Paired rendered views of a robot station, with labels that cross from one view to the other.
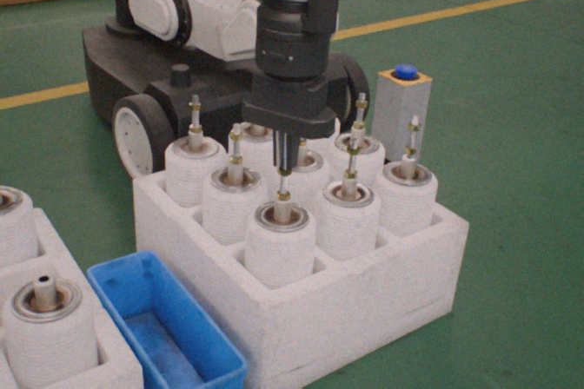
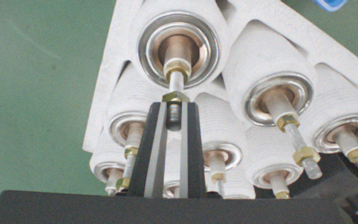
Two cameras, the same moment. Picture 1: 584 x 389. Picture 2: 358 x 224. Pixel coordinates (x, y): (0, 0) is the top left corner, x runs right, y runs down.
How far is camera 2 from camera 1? 0.82 m
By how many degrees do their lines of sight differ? 29
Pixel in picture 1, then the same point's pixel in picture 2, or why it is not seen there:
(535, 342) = (59, 96)
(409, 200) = (101, 149)
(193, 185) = (323, 89)
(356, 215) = (110, 106)
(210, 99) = (324, 191)
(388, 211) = not seen: hidden behind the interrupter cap
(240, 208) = (251, 61)
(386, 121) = not seen: hidden behind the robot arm
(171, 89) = not seen: outside the picture
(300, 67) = not seen: outside the picture
